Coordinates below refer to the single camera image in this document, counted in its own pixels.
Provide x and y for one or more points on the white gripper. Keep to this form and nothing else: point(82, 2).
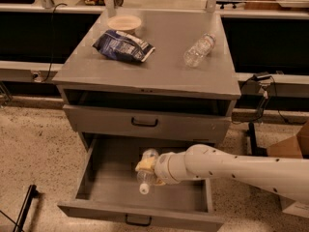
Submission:
point(164, 169)

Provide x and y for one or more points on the blue label plastic bottle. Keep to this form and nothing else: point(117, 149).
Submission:
point(146, 179)

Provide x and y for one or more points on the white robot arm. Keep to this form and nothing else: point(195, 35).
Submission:
point(286, 177)

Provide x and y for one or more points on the open grey bottom drawer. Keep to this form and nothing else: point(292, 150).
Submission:
point(109, 190)

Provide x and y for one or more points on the closed grey upper drawer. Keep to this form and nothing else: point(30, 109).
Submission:
point(139, 123)

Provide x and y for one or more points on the grey drawer cabinet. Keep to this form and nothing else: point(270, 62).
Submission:
point(163, 83)

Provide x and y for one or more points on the clear plastic water bottle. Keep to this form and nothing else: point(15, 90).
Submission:
point(199, 51)

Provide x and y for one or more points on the black metal stand leg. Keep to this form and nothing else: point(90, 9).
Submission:
point(253, 141)

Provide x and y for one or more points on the black bar lower left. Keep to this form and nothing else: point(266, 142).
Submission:
point(30, 195)

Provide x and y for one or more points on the blue chip bag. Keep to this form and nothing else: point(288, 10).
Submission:
point(122, 46)

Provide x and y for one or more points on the cardboard box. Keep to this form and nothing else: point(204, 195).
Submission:
point(295, 147)

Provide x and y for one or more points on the beige paper bowl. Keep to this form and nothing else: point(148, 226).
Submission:
point(124, 22)

